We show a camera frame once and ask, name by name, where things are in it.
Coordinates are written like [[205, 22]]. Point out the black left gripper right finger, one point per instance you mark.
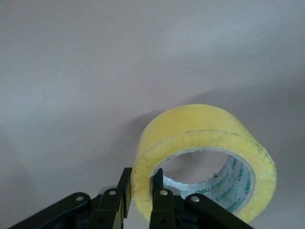
[[163, 210]]

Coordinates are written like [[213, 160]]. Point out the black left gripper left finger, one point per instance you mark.
[[109, 207]]

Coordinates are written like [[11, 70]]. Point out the yellow packing tape roll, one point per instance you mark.
[[190, 119]]

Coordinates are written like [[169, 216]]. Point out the brown table cover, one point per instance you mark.
[[71, 71]]

